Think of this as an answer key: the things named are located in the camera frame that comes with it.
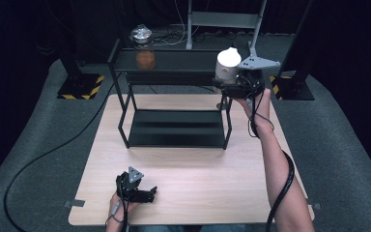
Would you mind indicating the black two-tier metal rack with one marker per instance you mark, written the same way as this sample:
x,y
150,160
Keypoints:
x,y
174,61

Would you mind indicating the glass jar with silver lid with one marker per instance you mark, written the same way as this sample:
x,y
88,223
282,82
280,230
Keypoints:
x,y
145,59

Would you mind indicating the person's right hand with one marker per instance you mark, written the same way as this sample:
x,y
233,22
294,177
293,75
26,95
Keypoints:
x,y
261,109

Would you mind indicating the small round grey disc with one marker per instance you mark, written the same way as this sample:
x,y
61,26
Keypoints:
x,y
220,106

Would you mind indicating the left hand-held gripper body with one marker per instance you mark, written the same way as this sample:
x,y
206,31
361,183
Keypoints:
x,y
128,190

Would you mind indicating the black stand with striped base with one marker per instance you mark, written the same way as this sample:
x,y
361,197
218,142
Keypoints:
x,y
80,85
291,87

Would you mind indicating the person's left hand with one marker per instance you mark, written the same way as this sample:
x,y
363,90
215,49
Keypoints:
x,y
122,211

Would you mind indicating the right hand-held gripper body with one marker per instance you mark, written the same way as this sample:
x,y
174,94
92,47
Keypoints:
x,y
252,63

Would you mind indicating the grey metal stand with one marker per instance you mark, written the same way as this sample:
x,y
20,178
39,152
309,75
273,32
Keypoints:
x,y
222,20

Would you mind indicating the grey tape piece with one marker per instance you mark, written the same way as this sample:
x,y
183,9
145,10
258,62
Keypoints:
x,y
74,203
315,205

